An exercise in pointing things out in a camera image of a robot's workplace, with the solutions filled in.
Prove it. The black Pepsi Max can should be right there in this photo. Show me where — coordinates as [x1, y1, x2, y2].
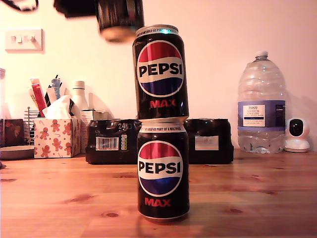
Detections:
[95, 0, 146, 43]
[132, 24, 190, 122]
[137, 120, 191, 221]

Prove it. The shrink-wrapped Pepsi Max can pack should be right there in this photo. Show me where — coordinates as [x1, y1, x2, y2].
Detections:
[85, 118, 235, 165]

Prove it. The blue patterned packet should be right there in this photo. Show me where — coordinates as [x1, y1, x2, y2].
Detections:
[51, 78, 63, 100]

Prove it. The white bottle with cap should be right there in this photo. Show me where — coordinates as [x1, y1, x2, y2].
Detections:
[70, 80, 90, 111]

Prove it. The white black-striped packet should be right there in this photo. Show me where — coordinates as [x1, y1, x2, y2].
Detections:
[46, 86, 60, 107]

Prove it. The white paper tissue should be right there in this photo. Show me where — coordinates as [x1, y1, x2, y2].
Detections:
[42, 94, 74, 119]

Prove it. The white cardboard box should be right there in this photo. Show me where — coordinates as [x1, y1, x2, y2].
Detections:
[80, 109, 111, 153]

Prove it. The gingerbread print tissue box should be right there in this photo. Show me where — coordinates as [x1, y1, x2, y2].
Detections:
[33, 118, 82, 159]

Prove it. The dark red box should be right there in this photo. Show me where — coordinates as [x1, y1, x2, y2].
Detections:
[0, 118, 25, 147]

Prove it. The grey plate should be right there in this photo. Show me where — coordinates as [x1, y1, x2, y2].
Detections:
[0, 145, 35, 160]

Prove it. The large clear water bottle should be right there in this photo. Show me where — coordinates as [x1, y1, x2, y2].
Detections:
[237, 51, 287, 154]

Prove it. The black cable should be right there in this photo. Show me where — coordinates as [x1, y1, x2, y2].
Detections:
[0, 0, 40, 12]

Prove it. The white wall switch plate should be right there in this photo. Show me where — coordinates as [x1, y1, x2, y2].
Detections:
[4, 28, 45, 54]

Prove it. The metal wire holder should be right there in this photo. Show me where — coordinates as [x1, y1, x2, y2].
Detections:
[23, 106, 42, 146]

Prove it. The small white round camera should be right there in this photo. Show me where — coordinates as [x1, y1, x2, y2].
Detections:
[284, 118, 311, 153]

